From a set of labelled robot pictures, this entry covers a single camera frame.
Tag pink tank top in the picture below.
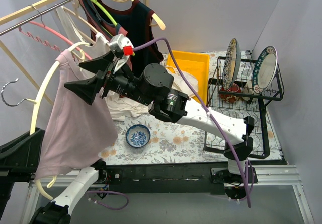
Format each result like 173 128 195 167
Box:
35 50 118 179

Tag cream plastic hanger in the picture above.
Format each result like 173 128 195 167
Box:
0 42 91 201

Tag pink plastic hanger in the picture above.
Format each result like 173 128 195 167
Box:
18 21 91 61

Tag cream white tank top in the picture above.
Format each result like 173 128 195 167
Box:
56 6 110 59

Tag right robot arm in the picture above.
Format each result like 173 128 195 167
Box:
64 53 255 183

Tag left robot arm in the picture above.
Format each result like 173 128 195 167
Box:
1 128 107 223

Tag navy maroon tank top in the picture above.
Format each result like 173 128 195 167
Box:
110 13 164 77

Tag lime green hanger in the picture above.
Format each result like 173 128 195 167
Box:
90 0 117 26

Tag crumpled white cloth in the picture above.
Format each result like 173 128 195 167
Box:
105 92 148 121

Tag blue white ceramic bowl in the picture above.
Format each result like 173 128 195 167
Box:
125 124 151 148

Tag floral tablecloth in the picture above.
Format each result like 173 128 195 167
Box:
98 50 282 164

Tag yellow plastic bin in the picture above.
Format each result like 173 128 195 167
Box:
165 50 210 103

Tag wooden clothes rack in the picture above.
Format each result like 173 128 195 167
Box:
0 0 149 106

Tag floral patterned plate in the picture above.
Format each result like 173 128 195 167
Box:
222 38 241 90

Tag red patterned bowl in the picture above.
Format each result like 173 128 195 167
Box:
219 83 242 104

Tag green rimmed white plate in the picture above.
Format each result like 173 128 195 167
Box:
251 46 278 94

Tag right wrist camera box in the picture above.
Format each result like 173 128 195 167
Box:
108 34 134 71

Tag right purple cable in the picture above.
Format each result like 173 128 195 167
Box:
132 37 254 208

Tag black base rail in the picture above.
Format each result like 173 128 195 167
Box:
94 162 243 195

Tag black wire dish rack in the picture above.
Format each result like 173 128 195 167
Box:
206 51 285 161

